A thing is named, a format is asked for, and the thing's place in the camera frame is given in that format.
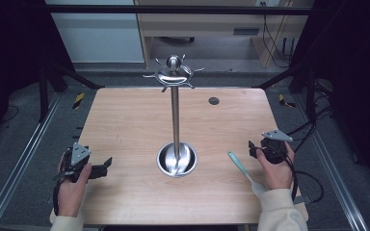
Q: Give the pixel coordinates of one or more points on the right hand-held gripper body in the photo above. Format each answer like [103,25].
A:
[274,150]

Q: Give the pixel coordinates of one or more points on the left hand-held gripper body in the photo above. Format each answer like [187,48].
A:
[78,154]

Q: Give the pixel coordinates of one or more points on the steel utensil rack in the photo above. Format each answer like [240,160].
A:
[175,122]

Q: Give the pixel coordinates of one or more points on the person's right hand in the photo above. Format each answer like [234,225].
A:
[277,176]

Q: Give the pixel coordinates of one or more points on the person's left hand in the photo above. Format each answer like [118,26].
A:
[71,194]

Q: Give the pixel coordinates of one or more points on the yellow black striped tape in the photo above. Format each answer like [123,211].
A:
[78,100]
[282,100]

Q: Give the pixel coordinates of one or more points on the dark round table grommet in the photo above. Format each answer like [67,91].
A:
[214,101]

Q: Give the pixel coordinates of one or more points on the black metal stand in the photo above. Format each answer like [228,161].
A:
[309,89]
[44,93]

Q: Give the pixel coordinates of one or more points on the dark curtain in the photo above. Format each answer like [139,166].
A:
[6,57]
[356,80]

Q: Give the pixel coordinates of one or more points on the white cabinet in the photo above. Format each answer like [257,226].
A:
[99,35]

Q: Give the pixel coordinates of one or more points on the light wooden desk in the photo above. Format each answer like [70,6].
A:
[205,29]

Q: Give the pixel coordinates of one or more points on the black metal crossbar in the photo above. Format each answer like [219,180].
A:
[173,9]

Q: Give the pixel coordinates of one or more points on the aluminium floor rail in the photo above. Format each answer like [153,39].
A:
[22,154]
[330,166]

